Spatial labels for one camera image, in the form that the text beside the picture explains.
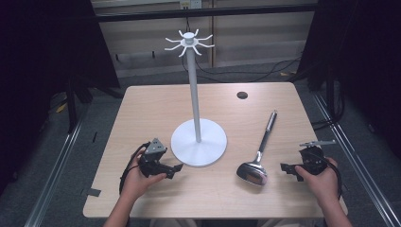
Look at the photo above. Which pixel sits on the yellow floor tape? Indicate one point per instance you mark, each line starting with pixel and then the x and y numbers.
pixel 61 108

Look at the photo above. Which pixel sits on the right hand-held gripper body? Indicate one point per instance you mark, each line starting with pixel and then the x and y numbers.
pixel 313 160

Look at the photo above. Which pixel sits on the black round table grommet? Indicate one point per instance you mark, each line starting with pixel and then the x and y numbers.
pixel 242 95

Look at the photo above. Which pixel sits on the black horizontal bar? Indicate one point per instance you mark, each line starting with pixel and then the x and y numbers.
pixel 205 12

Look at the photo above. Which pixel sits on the white hook stand rack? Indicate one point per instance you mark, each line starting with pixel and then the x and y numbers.
pixel 198 148

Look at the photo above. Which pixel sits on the person's legs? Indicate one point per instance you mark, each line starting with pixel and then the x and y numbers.
pixel 171 223

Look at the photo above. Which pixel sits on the white wall socket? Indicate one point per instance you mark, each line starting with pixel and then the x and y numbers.
pixel 190 3

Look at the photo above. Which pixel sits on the black curtain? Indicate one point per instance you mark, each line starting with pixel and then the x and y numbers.
pixel 41 47
pixel 362 47

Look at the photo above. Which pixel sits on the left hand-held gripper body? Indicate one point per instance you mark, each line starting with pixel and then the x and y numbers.
pixel 153 164

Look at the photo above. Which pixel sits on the metal floor rail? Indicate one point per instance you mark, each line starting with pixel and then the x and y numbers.
pixel 362 170
pixel 53 176

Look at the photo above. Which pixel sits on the person's right hand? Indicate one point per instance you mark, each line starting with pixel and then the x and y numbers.
pixel 324 186

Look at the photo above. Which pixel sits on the person's left hand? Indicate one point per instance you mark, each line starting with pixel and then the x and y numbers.
pixel 137 184

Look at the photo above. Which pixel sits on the black tape piece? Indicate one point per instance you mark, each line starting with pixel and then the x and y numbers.
pixel 93 192

